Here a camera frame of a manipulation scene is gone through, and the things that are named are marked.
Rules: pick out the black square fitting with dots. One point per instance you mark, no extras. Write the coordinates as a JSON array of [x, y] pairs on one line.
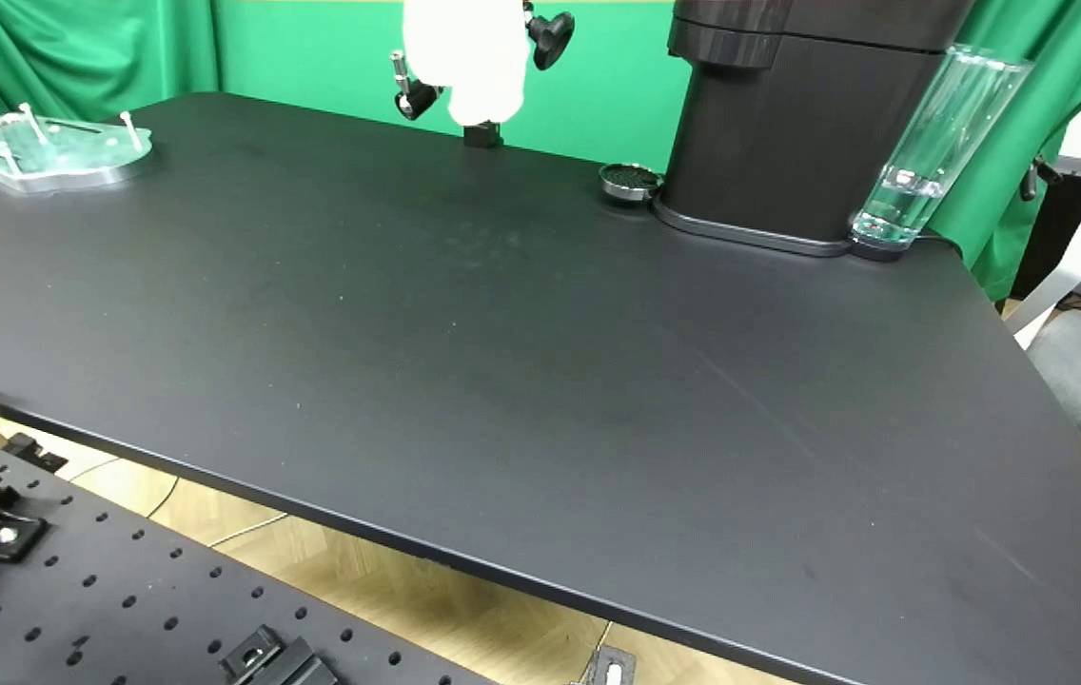
[[277, 659]]

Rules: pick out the small black round cap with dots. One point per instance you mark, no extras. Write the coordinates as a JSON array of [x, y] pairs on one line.
[[628, 184]]

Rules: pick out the large black appliance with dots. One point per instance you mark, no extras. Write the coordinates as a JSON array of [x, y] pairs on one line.
[[783, 116]]

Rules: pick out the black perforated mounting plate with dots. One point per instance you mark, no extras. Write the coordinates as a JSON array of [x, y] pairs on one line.
[[123, 595]]

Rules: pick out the green draped curtain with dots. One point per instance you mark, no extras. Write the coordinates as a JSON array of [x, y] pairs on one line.
[[1047, 116], [58, 50]]

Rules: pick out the floor power outlet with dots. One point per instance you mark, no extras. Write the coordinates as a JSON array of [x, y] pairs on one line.
[[610, 666]]

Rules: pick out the small black clamp block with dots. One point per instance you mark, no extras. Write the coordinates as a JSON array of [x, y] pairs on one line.
[[32, 449]]

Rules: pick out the clear acrylic tray with pegs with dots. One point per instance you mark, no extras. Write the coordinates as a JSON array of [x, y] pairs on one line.
[[39, 147]]

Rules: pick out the flat green backdrop screen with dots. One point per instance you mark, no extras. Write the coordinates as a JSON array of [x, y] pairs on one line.
[[312, 50]]

